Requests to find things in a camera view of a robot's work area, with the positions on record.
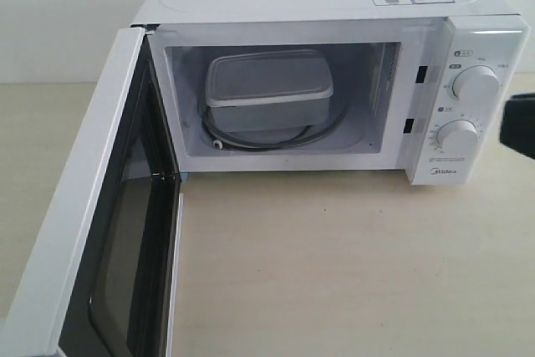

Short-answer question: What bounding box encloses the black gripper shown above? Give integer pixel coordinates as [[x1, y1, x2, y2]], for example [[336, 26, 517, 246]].
[[500, 93, 535, 160]]

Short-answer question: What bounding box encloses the white plastic lidded container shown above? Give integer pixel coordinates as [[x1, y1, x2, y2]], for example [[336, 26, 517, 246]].
[[205, 49, 334, 133]]

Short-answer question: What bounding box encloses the white microwave door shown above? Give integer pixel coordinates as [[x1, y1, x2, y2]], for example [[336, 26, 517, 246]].
[[1, 25, 181, 356]]

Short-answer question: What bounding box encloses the white Midea microwave oven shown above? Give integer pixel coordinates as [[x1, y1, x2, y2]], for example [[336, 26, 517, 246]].
[[133, 0, 529, 185]]

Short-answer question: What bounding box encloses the white upper power knob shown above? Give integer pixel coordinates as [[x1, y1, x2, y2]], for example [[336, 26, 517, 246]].
[[452, 65, 501, 107]]

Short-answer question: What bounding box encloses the white lower timer knob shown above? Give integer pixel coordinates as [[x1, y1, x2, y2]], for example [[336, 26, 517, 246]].
[[436, 120, 479, 154]]

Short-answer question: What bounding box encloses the glass turntable plate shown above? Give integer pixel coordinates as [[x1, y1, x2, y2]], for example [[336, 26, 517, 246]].
[[201, 100, 351, 152]]

